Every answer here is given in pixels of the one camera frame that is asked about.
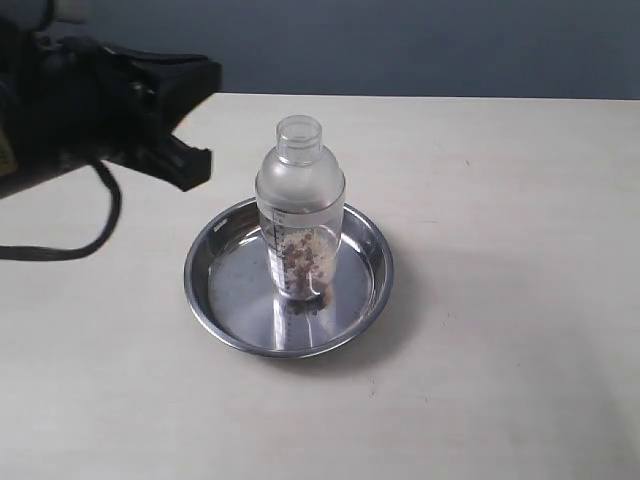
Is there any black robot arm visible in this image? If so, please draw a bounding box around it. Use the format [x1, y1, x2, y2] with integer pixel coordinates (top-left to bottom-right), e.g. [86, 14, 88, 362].
[1, 19, 222, 197]

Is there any round stainless steel tray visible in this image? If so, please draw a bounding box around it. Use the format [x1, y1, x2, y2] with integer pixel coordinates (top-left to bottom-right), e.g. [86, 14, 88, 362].
[184, 199, 394, 359]

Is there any black cable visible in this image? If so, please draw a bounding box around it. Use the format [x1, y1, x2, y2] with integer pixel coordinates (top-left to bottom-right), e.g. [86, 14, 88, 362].
[0, 159, 124, 262]

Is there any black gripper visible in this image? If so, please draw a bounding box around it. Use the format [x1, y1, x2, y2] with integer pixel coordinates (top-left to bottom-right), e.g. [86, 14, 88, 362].
[19, 34, 222, 192]

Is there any clear plastic shaker bottle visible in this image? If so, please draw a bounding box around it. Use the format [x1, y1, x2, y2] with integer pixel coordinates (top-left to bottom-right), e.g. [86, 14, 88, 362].
[254, 115, 346, 301]

